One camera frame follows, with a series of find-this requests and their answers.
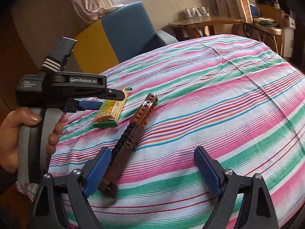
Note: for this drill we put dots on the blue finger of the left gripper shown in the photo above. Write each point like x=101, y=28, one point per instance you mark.
x=89, y=105
x=113, y=94

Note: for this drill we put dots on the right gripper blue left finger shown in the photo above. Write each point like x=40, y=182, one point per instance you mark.
x=94, y=170

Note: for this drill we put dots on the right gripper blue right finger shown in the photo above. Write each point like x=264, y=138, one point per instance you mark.
x=210, y=170

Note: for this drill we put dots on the brown toy brick gun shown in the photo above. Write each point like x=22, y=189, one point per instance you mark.
x=123, y=149

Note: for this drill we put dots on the green cracker packet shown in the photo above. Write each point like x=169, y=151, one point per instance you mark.
x=110, y=111

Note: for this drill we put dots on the wooden desk with clutter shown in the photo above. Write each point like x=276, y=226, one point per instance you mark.
x=271, y=25

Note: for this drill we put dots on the person's left hand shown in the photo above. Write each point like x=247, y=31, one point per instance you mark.
x=10, y=133

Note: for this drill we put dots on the yellow blue grey armchair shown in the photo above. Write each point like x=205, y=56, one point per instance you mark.
x=116, y=37

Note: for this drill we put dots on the striped pink green tablecloth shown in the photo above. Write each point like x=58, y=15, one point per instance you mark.
x=232, y=95

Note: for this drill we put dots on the wooden side table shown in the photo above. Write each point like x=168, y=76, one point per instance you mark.
x=191, y=25

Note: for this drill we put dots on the set of white cups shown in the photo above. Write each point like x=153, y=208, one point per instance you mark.
x=196, y=12

